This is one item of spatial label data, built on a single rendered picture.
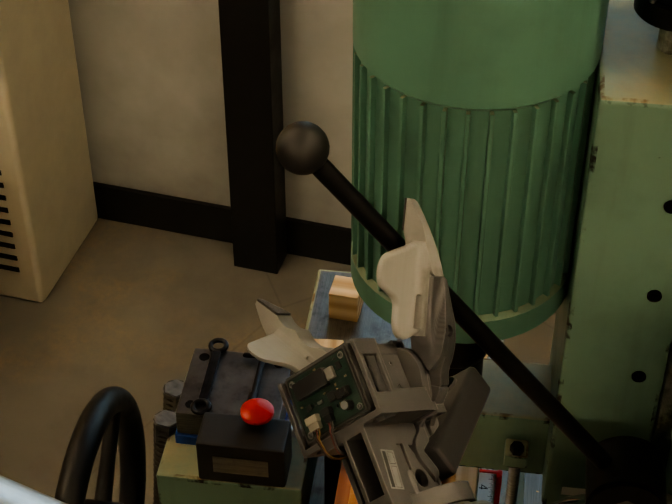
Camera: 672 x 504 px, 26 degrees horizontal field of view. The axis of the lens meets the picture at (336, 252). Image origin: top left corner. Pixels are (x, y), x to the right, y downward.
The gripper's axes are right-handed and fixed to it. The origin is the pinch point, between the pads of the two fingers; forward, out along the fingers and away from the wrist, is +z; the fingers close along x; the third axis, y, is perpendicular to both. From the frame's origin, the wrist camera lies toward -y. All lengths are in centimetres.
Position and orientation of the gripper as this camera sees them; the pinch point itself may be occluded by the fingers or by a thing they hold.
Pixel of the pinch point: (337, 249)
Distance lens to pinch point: 101.8
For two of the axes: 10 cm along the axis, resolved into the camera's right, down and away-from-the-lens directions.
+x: -7.0, 4.7, 5.3
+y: -6.2, -0.4, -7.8
